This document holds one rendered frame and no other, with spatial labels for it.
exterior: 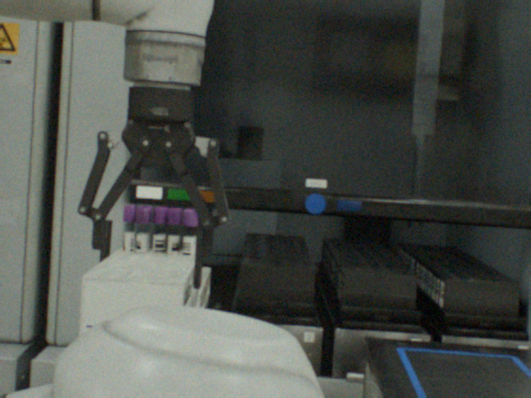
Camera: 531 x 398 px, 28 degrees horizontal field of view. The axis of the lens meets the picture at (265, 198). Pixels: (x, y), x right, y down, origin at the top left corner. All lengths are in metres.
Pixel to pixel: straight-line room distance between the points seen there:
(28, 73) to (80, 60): 0.08
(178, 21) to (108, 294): 0.32
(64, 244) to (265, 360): 1.14
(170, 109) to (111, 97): 0.44
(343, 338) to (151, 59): 0.55
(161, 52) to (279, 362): 0.71
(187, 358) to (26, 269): 1.16
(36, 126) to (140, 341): 1.14
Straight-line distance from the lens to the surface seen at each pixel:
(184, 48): 1.19
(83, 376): 0.51
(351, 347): 1.54
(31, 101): 1.64
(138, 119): 1.21
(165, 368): 0.50
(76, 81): 1.63
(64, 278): 1.64
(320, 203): 1.57
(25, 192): 1.64
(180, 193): 1.58
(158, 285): 1.05
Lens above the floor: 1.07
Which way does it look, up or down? 3 degrees down
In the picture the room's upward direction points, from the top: 4 degrees clockwise
